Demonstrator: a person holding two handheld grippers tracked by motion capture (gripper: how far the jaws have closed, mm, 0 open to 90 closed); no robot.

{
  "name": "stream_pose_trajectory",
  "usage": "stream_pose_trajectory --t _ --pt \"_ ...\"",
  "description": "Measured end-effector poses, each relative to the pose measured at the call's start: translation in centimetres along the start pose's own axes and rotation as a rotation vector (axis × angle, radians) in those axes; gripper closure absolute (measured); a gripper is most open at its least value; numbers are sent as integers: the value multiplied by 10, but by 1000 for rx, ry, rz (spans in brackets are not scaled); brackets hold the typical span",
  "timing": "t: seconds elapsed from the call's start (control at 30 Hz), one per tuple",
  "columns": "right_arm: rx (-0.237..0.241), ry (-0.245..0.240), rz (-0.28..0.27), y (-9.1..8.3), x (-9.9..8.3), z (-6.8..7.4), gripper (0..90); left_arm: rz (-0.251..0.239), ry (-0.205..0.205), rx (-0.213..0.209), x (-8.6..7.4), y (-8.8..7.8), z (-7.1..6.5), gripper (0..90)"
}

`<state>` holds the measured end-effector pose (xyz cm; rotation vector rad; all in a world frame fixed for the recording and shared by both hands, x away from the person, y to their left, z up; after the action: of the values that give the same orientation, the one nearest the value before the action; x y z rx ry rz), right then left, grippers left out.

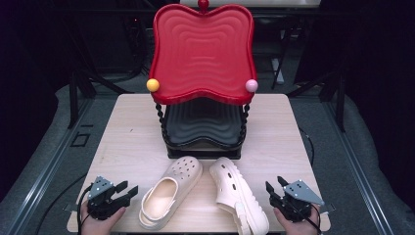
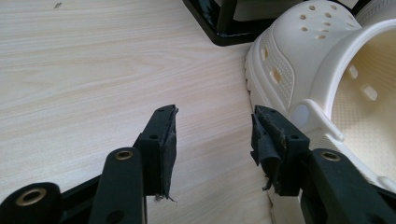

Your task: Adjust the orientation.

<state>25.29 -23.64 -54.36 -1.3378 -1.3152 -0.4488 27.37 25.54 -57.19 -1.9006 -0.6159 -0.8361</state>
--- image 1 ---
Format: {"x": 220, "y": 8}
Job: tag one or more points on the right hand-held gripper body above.
{"x": 300, "y": 196}

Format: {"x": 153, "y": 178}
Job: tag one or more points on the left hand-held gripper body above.
{"x": 102, "y": 199}

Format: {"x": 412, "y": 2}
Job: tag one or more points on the cream clog with oval holes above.
{"x": 235, "y": 192}

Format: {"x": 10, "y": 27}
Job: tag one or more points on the cream clog with round holes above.
{"x": 182, "y": 173}

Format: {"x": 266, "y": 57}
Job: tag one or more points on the red and black tiered rack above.
{"x": 202, "y": 49}

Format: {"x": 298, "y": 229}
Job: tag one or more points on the person's left hand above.
{"x": 98, "y": 226}

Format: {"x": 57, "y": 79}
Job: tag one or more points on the person's right hand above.
{"x": 301, "y": 228}

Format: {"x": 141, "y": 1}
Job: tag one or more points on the black metal stand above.
{"x": 341, "y": 104}
{"x": 73, "y": 98}

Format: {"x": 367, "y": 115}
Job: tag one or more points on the light background table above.
{"x": 261, "y": 2}

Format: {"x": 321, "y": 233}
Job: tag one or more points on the black square floor frame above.
{"x": 80, "y": 139}

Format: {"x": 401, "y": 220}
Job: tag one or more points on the grey metal floor rail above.
{"x": 359, "y": 169}
{"x": 49, "y": 166}

